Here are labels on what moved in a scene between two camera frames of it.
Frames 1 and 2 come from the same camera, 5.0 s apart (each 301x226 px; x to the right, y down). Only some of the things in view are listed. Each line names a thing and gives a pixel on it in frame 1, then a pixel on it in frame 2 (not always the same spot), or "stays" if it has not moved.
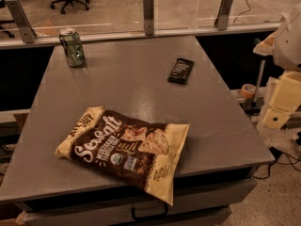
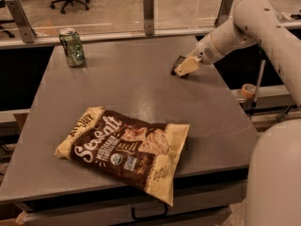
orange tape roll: x=248 y=90 stays
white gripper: x=290 y=46 to x=205 y=53
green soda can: x=72 y=45 stays
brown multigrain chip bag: x=140 y=152 stays
